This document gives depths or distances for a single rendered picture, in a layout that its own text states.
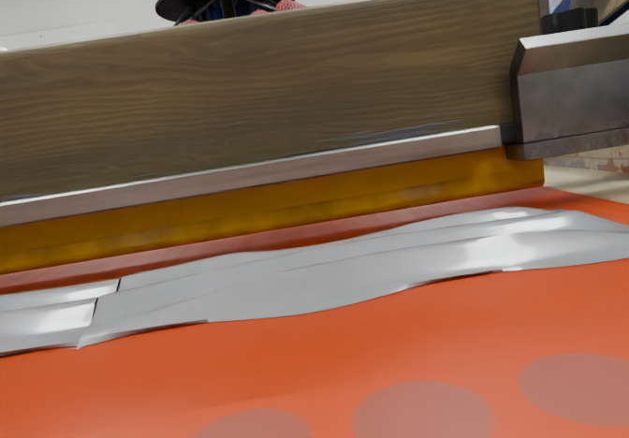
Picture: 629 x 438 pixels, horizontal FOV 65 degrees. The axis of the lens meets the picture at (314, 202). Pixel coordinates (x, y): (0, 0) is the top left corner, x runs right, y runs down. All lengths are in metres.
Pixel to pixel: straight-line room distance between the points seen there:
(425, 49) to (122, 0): 4.51
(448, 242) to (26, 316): 0.13
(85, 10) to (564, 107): 4.63
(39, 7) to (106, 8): 0.54
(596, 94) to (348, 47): 0.11
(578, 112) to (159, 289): 0.19
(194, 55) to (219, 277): 0.11
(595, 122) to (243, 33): 0.16
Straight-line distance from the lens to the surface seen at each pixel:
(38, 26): 4.90
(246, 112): 0.22
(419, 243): 0.18
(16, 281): 0.28
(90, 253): 0.26
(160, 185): 0.22
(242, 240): 0.26
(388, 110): 0.23
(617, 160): 0.33
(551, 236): 0.17
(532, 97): 0.24
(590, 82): 0.25
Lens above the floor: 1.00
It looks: 8 degrees down
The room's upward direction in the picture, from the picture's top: 9 degrees counter-clockwise
